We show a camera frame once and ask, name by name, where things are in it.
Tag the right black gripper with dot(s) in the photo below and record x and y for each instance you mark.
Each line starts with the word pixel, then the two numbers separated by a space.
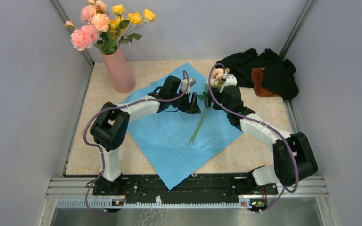
pixel 216 92

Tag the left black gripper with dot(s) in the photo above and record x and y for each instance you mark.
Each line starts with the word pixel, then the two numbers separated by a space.
pixel 192 108

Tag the mixed flower bouquet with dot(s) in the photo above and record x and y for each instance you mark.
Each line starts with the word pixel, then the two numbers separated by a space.
pixel 216 81

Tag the blue wrapping paper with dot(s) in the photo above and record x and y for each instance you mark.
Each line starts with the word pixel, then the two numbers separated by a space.
pixel 163 138

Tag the yellow rose stem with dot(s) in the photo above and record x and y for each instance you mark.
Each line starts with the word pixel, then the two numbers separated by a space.
pixel 122 27

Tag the pink double rose stem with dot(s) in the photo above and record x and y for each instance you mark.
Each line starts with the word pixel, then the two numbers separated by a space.
pixel 101 28

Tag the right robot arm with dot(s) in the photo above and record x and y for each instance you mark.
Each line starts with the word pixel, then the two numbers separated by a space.
pixel 293 158

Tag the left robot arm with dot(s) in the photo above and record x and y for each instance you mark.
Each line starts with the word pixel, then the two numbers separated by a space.
pixel 109 126

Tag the pink ceramic vase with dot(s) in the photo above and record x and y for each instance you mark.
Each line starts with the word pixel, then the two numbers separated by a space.
pixel 119 71

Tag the pink rose in vase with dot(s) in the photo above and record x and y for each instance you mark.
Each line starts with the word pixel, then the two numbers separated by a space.
pixel 83 38

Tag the brown cloth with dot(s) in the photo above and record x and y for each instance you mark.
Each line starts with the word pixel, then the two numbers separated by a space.
pixel 257 76

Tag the black cloth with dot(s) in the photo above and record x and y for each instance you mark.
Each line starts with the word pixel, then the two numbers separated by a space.
pixel 278 74

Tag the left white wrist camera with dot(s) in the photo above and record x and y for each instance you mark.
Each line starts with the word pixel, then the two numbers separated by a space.
pixel 186 84

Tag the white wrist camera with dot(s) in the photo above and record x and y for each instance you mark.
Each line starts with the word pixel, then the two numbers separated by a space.
pixel 228 80
pixel 186 84

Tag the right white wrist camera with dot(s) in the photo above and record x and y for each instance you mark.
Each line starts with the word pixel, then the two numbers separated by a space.
pixel 228 80

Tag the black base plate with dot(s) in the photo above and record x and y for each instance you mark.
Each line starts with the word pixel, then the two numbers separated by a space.
pixel 214 188

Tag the aluminium frame rail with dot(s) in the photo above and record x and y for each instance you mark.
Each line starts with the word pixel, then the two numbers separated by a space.
pixel 69 201

